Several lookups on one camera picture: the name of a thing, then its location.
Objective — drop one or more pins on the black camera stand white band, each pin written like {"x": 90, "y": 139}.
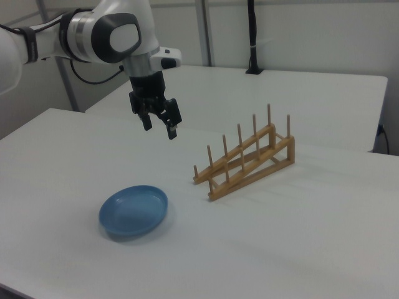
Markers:
{"x": 252, "y": 31}

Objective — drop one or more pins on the grey slanted frame post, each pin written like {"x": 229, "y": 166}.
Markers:
{"x": 69, "y": 93}

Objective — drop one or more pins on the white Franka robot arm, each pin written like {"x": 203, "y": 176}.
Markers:
{"x": 143, "y": 18}

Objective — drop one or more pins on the blue plastic plate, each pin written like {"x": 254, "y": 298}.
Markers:
{"x": 134, "y": 215}

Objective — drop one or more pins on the grey double partition post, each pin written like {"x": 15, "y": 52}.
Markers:
{"x": 205, "y": 31}

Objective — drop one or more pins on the wooden plate rack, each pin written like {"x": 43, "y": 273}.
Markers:
{"x": 290, "y": 152}

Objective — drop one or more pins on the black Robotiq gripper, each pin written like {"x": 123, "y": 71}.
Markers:
{"x": 148, "y": 90}

